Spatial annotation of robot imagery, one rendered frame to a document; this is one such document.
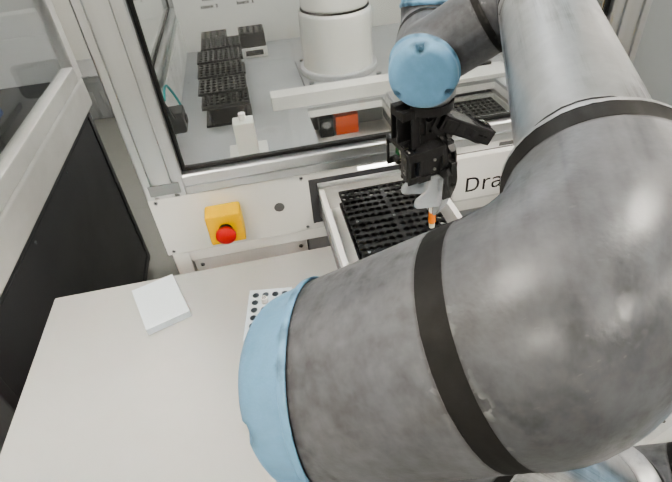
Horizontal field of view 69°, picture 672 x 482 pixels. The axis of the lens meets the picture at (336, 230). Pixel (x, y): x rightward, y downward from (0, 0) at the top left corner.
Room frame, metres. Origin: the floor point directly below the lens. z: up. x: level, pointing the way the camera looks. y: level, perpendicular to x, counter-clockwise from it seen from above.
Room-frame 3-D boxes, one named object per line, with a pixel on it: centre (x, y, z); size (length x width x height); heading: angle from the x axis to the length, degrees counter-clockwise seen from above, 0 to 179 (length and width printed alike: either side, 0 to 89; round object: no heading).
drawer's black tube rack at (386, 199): (0.75, -0.12, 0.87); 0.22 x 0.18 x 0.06; 8
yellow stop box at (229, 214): (0.81, 0.23, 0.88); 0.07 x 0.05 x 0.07; 98
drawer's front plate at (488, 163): (0.91, -0.41, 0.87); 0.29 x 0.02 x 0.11; 98
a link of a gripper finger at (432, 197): (0.63, -0.15, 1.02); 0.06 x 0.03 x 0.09; 109
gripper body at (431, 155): (0.64, -0.14, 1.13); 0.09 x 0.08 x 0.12; 109
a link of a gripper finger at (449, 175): (0.63, -0.17, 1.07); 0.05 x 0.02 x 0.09; 19
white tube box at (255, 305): (0.62, 0.14, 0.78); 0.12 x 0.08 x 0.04; 179
